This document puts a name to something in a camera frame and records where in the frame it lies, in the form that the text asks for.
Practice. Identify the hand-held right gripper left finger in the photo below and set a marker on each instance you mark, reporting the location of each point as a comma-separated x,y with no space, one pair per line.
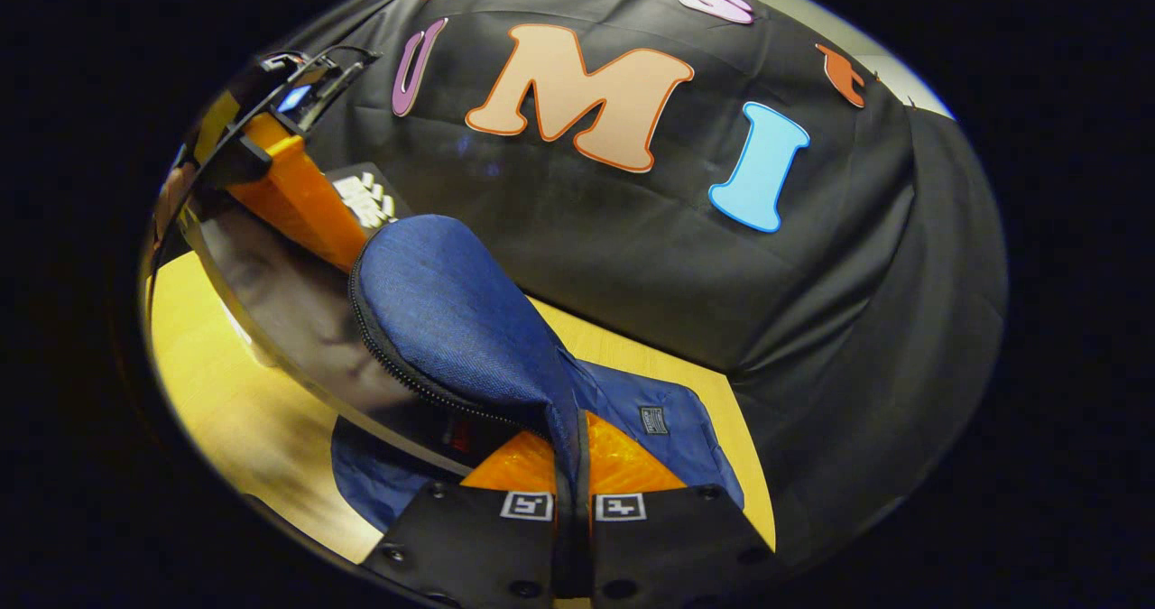
478,546

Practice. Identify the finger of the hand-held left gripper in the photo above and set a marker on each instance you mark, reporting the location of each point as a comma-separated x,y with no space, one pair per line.
302,198

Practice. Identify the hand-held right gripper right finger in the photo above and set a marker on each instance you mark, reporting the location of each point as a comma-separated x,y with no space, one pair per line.
668,546

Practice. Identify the dark grey book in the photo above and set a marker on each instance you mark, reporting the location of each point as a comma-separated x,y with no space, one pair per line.
298,320

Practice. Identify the blue schoolbag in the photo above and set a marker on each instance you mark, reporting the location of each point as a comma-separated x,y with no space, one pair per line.
451,311

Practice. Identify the black backdrop cloth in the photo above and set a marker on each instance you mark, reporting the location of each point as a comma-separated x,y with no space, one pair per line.
677,275

